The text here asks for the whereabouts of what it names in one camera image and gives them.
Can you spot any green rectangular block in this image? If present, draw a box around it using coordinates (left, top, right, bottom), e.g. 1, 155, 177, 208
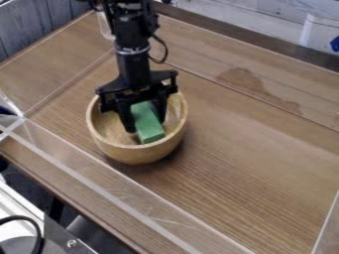
130, 101, 165, 144

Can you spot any white container in background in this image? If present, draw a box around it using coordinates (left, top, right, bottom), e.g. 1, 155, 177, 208
299, 13, 339, 56

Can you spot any black cable loop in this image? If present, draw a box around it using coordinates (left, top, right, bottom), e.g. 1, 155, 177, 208
0, 214, 46, 254

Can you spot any clear acrylic corner bracket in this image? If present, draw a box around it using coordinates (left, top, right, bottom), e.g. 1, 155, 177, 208
96, 12, 114, 41

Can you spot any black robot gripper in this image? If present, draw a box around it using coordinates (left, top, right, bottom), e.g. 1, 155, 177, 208
94, 48, 178, 133

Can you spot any clear acrylic front wall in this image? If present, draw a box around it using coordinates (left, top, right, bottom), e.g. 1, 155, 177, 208
1, 90, 253, 254

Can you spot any brown wooden bowl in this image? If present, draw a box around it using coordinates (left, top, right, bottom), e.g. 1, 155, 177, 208
85, 92, 188, 165

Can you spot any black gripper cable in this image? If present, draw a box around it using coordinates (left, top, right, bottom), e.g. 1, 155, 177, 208
146, 33, 169, 65

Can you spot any grey metal bracket with screw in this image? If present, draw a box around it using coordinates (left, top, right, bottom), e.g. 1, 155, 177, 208
41, 215, 97, 254

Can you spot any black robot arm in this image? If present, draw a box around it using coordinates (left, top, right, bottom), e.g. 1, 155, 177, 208
94, 0, 178, 133

